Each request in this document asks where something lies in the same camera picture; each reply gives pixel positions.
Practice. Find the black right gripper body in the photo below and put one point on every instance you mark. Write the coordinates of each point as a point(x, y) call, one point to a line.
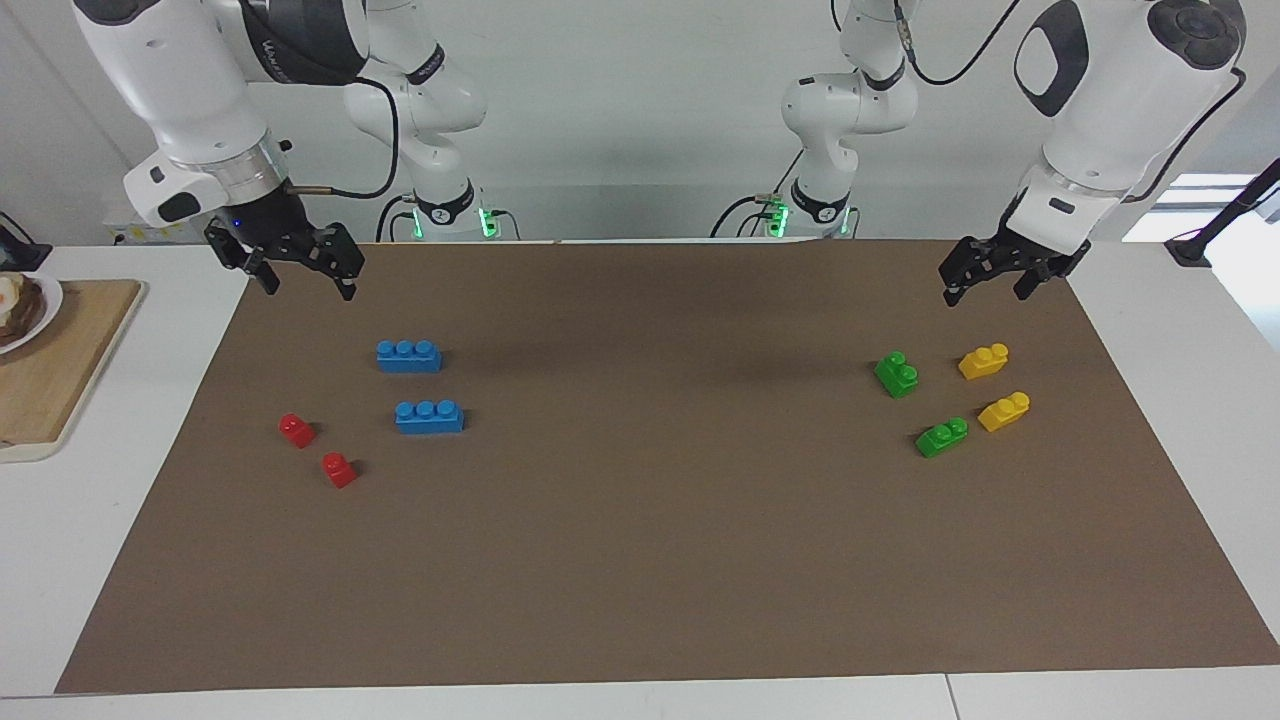
point(285, 235)

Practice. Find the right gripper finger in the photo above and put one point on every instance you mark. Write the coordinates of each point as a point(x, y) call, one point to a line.
point(264, 274)
point(345, 282)

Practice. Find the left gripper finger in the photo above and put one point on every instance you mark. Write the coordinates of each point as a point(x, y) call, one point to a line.
point(956, 290)
point(1030, 283)

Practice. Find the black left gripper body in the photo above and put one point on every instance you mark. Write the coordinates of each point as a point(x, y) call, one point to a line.
point(1010, 250)

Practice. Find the green two-stud toy brick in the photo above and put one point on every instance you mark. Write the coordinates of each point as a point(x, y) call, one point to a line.
point(940, 440)
point(897, 376)

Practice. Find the blue three-stud toy brick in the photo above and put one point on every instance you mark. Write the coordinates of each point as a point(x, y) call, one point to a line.
point(429, 418)
point(409, 358)

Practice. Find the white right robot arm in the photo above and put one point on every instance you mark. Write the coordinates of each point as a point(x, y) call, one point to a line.
point(160, 70)

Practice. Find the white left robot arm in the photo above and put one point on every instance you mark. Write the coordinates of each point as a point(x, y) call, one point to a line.
point(1120, 100)

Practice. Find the yellow two-stud toy brick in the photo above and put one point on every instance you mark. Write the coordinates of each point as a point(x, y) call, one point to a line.
point(1003, 414)
point(982, 364)

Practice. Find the white socket box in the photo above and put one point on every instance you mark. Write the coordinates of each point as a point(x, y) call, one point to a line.
point(130, 232)

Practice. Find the red one-stud toy brick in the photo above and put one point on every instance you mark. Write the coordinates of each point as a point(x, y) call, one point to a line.
point(339, 471)
point(296, 431)

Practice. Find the white plate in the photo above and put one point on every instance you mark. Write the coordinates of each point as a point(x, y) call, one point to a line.
point(52, 300)

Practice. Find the wooden cutting board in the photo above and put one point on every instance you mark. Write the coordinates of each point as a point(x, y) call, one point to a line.
point(70, 370)

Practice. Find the black device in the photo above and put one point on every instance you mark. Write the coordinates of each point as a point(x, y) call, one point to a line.
point(20, 252)

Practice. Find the toast with egg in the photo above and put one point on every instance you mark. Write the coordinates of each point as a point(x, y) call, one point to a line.
point(15, 310)

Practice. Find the brown paper table mat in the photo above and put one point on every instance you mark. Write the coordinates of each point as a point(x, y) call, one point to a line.
point(640, 550)

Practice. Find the black camera stand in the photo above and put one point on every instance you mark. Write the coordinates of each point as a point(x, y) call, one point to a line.
point(1225, 210)

